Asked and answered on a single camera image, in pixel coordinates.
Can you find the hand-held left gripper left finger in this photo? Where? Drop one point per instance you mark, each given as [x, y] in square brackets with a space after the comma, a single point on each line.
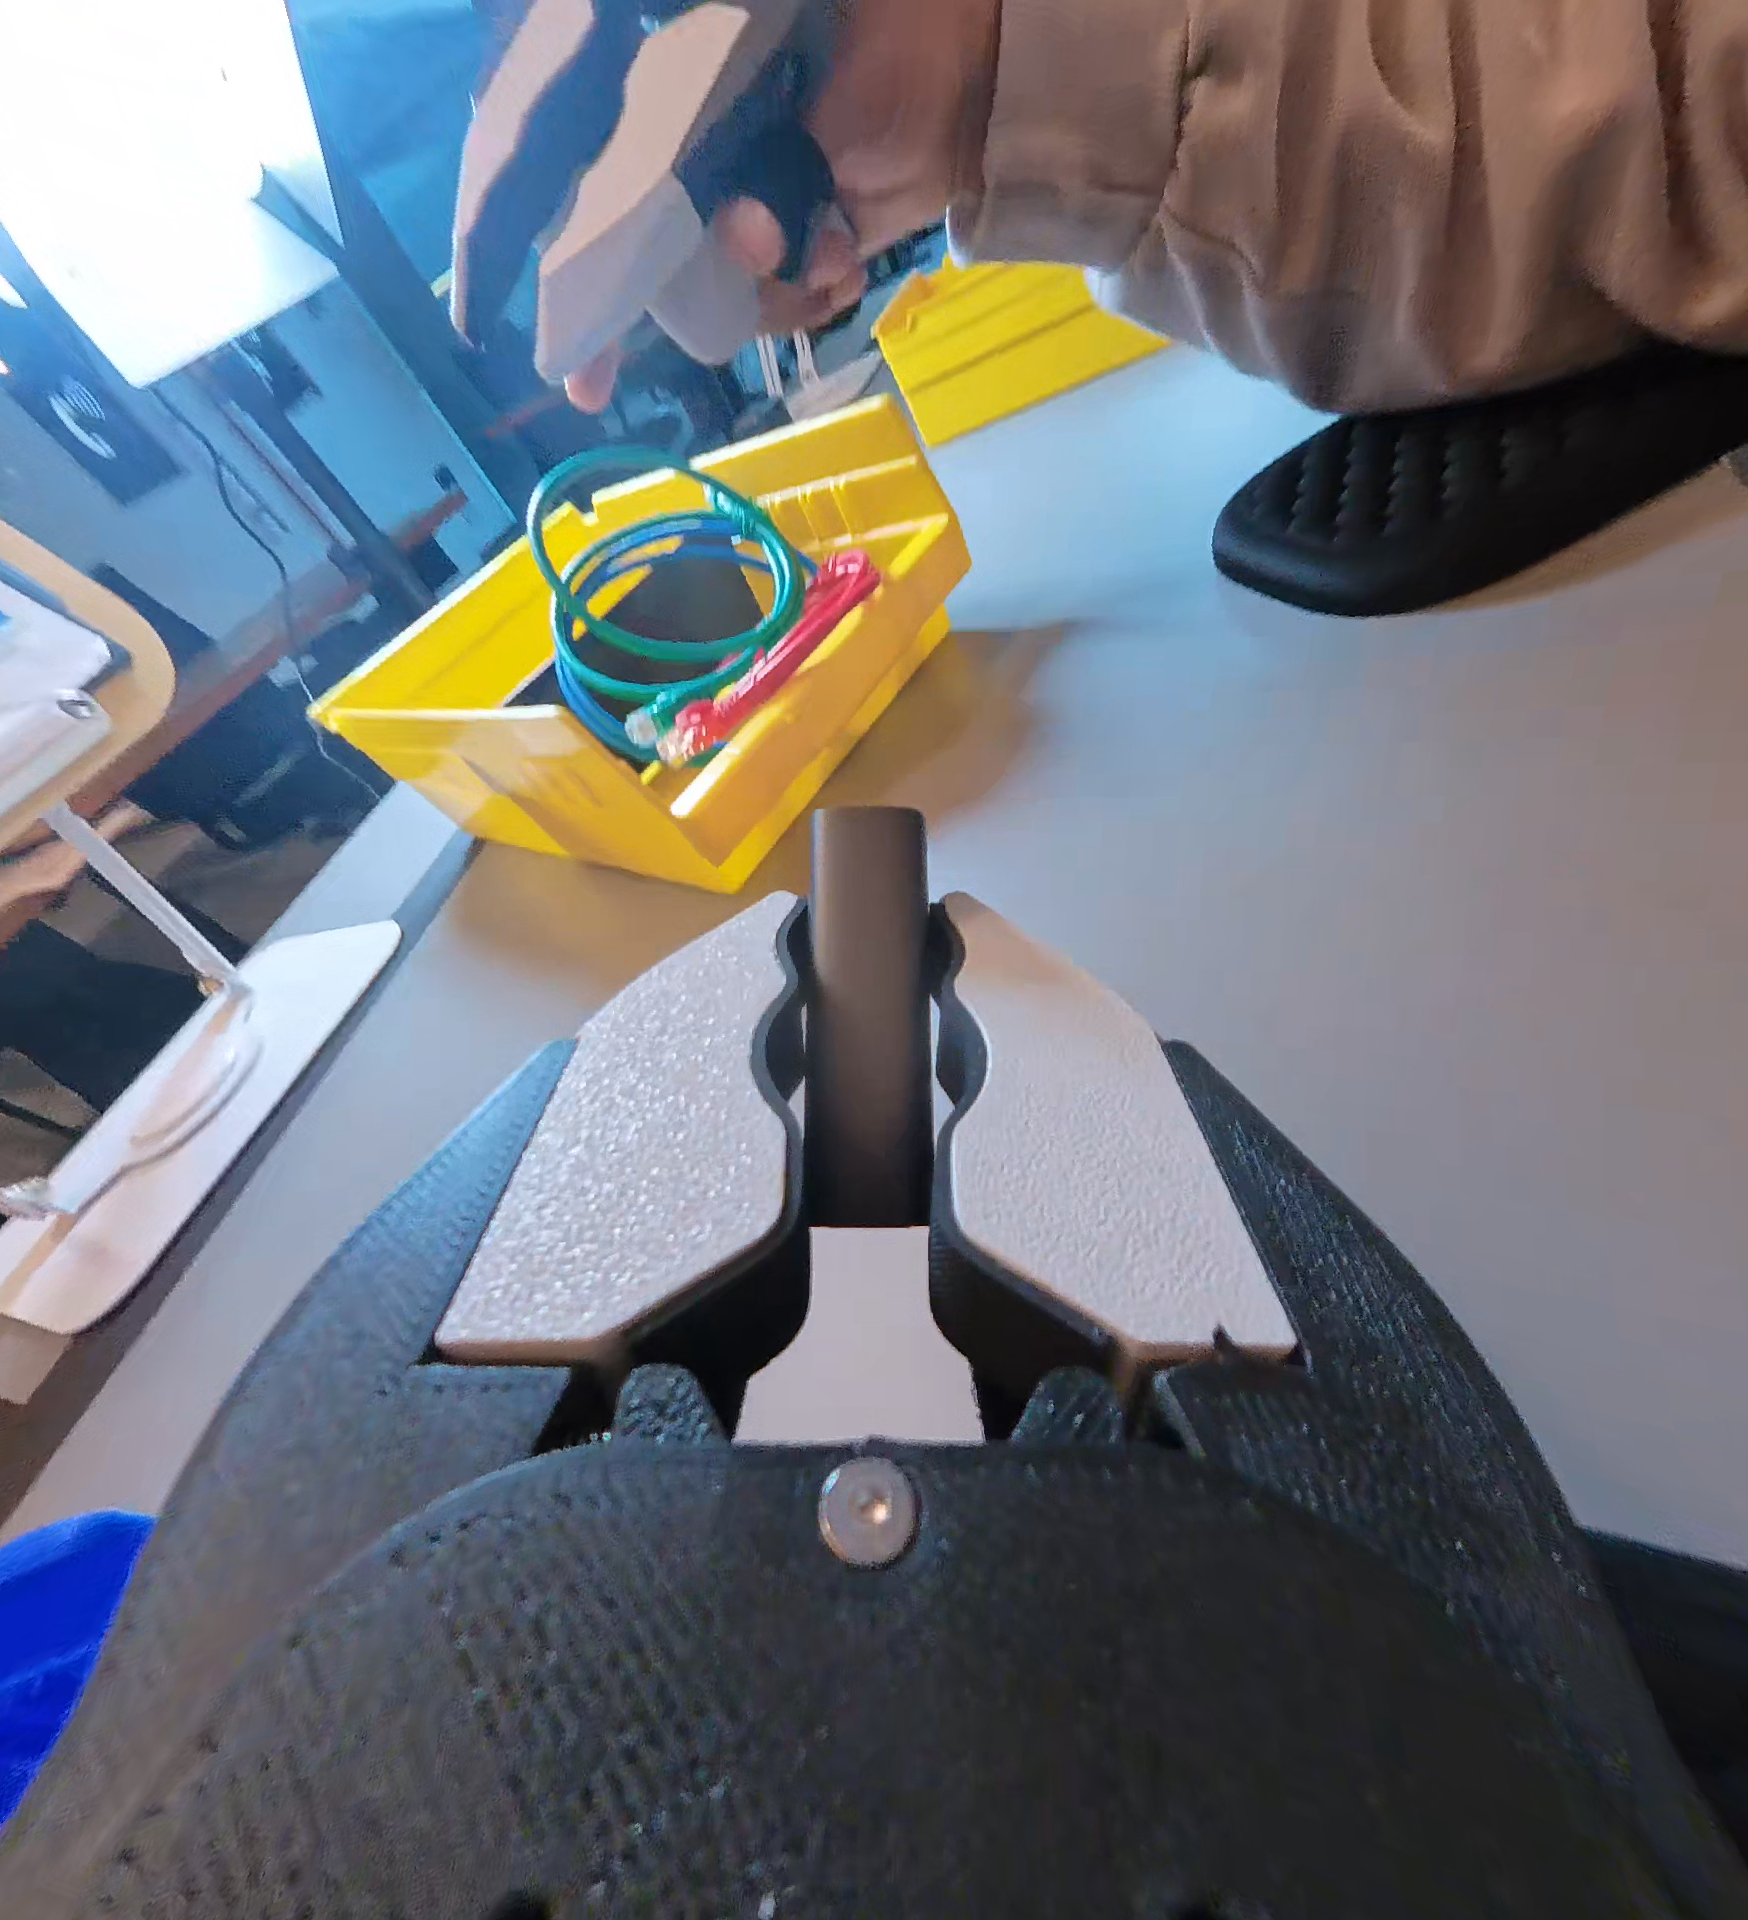
[633, 1153]

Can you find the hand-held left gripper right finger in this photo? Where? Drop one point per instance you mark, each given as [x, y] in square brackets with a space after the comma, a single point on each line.
[1103, 1172]

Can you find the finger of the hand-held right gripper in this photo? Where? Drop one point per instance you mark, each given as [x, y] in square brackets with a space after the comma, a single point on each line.
[516, 139]
[633, 196]

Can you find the black cylindrical rod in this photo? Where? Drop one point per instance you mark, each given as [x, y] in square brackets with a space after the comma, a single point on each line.
[873, 1015]

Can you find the yellow plastic bin with divider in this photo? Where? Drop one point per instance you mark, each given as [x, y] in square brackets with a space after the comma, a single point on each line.
[516, 749]

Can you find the person's right forearm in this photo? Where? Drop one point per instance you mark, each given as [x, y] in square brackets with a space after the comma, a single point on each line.
[1416, 164]

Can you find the person's right hand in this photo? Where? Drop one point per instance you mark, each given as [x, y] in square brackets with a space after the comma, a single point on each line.
[905, 120]

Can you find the empty yellow plastic bin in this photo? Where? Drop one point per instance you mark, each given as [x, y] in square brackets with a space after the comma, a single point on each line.
[989, 338]

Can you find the computer monitor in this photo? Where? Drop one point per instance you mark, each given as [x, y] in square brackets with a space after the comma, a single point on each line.
[109, 183]

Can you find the white monitor stand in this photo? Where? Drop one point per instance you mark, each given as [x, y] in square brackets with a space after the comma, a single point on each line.
[202, 1083]

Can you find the wooden side table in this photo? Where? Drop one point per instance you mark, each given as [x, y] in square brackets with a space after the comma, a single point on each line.
[138, 684]

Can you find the black chair armrest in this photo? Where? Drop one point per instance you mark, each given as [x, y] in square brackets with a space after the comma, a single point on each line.
[1474, 499]

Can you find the blue plastic bin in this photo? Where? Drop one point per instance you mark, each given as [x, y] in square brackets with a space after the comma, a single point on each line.
[4, 1679]

